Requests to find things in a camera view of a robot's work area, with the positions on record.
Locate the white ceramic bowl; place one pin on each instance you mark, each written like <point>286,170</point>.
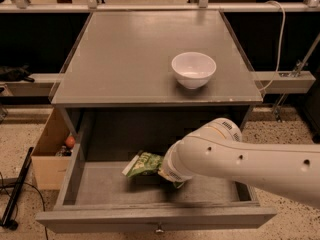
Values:
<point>193,69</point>

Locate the grey wooden cabinet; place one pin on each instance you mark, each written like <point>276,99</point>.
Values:
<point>122,69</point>

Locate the grey open top drawer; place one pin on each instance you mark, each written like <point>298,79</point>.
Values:
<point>96,197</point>

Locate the green jalapeno chip bag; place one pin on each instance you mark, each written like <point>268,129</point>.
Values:
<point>145,164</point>

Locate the black bag on ledge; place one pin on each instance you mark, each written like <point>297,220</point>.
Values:
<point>13,74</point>

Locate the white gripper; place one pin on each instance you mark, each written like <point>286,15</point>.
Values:
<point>174,173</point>

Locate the brown cardboard box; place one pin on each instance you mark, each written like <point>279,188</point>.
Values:
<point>50,157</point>

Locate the orange ball in box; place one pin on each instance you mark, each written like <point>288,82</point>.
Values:
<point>70,142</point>

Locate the metal drawer knob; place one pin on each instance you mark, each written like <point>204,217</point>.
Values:
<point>159,230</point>

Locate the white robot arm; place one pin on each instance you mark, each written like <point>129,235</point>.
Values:
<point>216,150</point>

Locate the black stand bar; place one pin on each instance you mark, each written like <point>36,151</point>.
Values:
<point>12,187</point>

